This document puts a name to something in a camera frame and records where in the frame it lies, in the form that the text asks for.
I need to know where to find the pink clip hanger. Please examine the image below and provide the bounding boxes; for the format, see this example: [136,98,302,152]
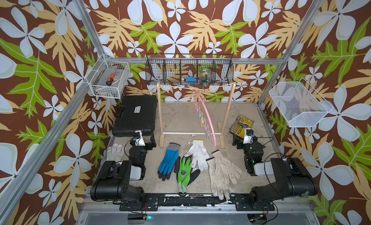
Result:
[191,90,216,147]

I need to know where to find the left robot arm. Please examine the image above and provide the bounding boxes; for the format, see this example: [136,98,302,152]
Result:
[90,137,157,205]

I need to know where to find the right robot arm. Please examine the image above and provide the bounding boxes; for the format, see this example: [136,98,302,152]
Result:
[232,129,318,207]

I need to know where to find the yellow drill bit box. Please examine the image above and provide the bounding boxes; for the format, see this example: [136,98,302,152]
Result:
[230,115,254,138]

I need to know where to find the blue rubber glove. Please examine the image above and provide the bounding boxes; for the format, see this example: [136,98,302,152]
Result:
[157,143,180,181]

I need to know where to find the black plastic tool case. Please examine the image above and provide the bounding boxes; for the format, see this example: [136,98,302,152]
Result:
[112,95,157,137]

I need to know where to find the green rubber glove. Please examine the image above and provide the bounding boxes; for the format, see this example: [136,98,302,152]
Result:
[174,156,201,196]

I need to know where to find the white cotton glove centre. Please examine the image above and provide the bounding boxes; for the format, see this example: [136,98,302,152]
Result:
[185,139,210,171]

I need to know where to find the white mesh basket right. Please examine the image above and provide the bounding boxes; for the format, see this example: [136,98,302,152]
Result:
[269,78,333,128]

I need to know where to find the orange black screwdriver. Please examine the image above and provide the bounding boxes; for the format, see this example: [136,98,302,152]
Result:
[106,74,116,86]

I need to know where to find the clear bottle in basket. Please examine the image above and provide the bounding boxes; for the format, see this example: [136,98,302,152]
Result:
[199,67,212,82]

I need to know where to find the blue object in basket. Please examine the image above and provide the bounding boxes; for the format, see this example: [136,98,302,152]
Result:
[185,77,197,85]

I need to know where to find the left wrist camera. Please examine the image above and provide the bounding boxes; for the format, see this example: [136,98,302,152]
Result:
[133,130,146,147]

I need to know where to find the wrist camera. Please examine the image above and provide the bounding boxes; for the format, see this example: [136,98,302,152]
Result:
[243,128,254,144]
[133,130,146,147]

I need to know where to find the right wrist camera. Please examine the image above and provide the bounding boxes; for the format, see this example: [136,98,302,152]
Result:
[243,128,254,144]

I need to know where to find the wooden drying rack frame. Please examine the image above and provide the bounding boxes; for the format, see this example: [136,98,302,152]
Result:
[156,81,236,149]

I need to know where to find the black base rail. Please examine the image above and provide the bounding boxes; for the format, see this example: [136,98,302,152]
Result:
[119,193,275,212]

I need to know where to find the white wire basket left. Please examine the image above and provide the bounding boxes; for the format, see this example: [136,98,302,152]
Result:
[87,55,130,99]

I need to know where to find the black wire basket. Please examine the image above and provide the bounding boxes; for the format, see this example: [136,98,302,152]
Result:
[143,54,234,87]

